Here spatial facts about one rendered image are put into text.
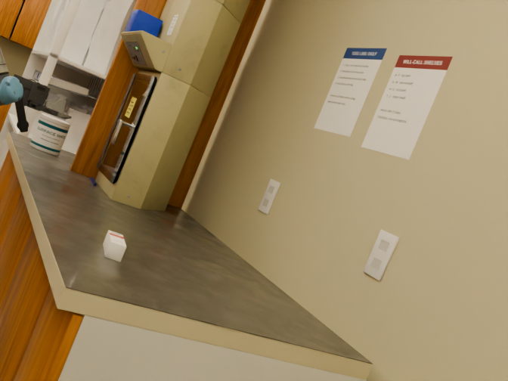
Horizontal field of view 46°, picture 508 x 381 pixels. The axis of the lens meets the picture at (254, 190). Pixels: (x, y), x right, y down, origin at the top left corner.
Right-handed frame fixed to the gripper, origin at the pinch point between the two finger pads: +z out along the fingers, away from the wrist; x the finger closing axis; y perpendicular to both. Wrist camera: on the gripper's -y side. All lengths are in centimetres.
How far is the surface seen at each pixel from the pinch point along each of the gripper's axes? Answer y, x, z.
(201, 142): 9, 32, 60
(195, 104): 21.3, 1.4, 40.4
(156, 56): 30.6, -5.3, 18.7
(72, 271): -20, -100, -5
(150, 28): 41.0, 16.0, 18.5
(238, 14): 58, 5, 44
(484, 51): 55, -99, 66
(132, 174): -9.7, -5.4, 26.4
